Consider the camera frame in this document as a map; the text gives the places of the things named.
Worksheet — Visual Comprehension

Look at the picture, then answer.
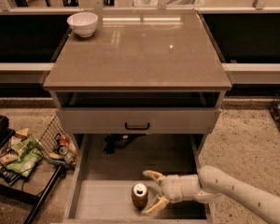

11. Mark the green snack bag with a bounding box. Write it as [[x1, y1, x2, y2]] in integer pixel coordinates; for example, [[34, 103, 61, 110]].
[[7, 135, 42, 177]]

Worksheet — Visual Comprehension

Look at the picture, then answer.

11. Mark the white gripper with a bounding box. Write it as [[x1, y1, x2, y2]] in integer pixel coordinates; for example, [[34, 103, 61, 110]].
[[141, 170, 201, 216]]

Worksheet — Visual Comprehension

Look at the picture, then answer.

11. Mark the white ceramic bowl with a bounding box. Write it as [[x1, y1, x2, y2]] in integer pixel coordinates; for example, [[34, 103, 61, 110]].
[[67, 12, 98, 37]]

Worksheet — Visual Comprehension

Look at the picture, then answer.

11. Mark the grey drawer cabinet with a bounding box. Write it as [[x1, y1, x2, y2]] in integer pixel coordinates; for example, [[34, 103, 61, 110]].
[[44, 10, 231, 147]]

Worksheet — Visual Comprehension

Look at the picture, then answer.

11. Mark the red soda can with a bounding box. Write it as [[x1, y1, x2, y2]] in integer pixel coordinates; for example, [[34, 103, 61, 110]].
[[58, 135, 69, 147]]

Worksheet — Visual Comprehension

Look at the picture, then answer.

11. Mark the wire mesh basket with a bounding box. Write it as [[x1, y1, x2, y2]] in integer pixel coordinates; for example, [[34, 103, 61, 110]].
[[38, 116, 77, 170]]

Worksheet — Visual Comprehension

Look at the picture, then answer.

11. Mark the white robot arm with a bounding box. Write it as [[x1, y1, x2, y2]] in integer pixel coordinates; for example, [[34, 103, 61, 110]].
[[142, 165, 280, 224]]

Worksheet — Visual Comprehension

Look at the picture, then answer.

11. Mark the clear plastic bin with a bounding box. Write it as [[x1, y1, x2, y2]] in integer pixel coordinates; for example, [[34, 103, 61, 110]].
[[133, 0, 204, 7]]

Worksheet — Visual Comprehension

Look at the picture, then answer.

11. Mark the black drawer handle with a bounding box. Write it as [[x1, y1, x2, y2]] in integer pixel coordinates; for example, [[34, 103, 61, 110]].
[[124, 122, 150, 131]]

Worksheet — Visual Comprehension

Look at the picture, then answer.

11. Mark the orange soda can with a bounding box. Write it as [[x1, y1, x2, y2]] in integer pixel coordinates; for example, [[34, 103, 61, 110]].
[[132, 183, 148, 210]]

